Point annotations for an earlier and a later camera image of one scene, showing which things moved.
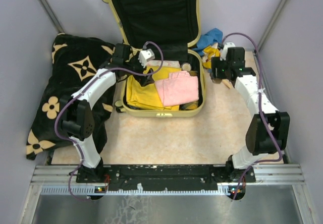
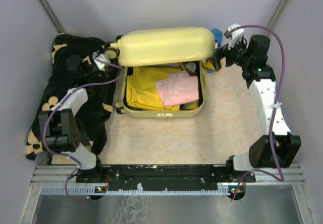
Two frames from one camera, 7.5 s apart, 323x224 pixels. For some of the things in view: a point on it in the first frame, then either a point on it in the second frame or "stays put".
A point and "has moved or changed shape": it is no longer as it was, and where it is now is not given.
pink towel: (179, 88) stays put
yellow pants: (148, 97) stays put
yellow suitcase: (165, 17) has moved or changed shape
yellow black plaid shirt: (189, 106) stays put
